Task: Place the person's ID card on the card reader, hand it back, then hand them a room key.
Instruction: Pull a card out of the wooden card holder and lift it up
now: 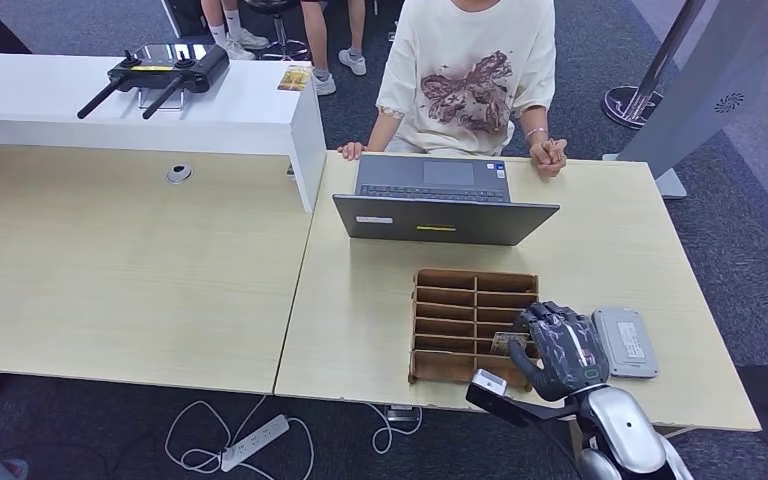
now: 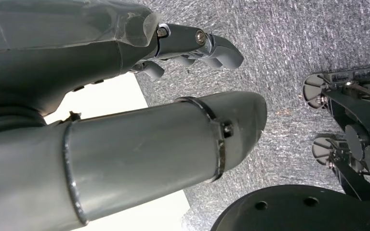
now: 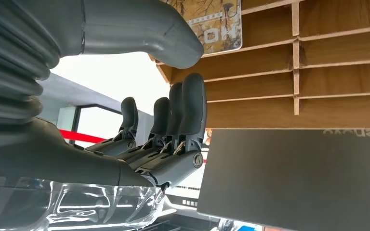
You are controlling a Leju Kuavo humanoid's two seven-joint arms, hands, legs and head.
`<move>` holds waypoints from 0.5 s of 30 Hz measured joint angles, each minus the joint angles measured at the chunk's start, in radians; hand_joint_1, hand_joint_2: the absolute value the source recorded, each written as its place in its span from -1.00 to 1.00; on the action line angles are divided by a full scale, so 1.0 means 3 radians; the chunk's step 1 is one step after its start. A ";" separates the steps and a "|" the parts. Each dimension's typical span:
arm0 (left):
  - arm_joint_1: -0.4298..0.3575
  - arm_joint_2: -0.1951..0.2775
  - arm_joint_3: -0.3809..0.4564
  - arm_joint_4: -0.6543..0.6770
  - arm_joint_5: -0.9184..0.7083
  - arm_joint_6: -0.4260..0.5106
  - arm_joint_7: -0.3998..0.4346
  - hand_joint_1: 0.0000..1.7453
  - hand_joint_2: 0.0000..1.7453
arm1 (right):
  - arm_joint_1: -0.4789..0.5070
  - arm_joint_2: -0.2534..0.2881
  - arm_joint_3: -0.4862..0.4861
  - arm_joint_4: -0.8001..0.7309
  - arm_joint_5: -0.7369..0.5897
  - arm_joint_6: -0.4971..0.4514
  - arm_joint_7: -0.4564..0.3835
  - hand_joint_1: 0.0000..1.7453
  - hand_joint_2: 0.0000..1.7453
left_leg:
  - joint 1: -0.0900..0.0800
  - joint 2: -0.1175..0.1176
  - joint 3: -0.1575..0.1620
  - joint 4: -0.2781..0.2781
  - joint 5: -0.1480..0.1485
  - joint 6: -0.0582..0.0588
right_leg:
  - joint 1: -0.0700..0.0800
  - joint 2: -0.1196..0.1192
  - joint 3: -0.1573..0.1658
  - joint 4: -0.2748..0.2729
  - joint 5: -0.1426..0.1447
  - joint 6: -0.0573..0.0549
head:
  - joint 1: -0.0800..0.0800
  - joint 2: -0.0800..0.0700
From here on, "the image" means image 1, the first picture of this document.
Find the wooden card organizer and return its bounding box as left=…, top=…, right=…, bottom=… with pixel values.
left=408, top=267, right=541, bottom=392

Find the white power strip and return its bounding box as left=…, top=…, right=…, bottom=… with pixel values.
left=219, top=413, right=292, bottom=474

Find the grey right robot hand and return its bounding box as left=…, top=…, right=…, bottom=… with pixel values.
left=506, top=301, right=612, bottom=403

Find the black camera bracket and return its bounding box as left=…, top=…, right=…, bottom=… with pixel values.
left=465, top=382, right=581, bottom=431

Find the white power cable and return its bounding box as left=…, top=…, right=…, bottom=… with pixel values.
left=163, top=395, right=316, bottom=480

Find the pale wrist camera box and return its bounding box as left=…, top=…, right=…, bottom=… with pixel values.
left=471, top=368, right=510, bottom=399

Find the white raised counter shelf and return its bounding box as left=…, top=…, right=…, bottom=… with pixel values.
left=0, top=51, right=328, bottom=214

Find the yellow printed card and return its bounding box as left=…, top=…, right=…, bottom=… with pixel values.
left=276, top=64, right=313, bottom=92

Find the grey standing kiosk panel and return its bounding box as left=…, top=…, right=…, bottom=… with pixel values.
left=602, top=0, right=768, bottom=200

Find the black remote controller with antennas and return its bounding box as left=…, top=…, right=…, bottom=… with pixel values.
left=77, top=42, right=232, bottom=123

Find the white looped cable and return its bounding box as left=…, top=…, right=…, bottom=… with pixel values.
left=365, top=402, right=425, bottom=456

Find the black stool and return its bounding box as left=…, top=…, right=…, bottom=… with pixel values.
left=244, top=0, right=310, bottom=62

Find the printed hotel key card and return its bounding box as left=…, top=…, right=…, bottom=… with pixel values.
left=489, top=331, right=531, bottom=359

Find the grey card reader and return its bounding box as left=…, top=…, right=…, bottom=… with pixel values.
left=591, top=306, right=660, bottom=380

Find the person's left hand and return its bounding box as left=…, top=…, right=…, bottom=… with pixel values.
left=529, top=135, right=569, bottom=179

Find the metal stanchion with round base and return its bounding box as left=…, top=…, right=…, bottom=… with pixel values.
left=602, top=0, right=713, bottom=131

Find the grey laptop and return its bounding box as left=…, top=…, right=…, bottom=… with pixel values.
left=332, top=154, right=561, bottom=248

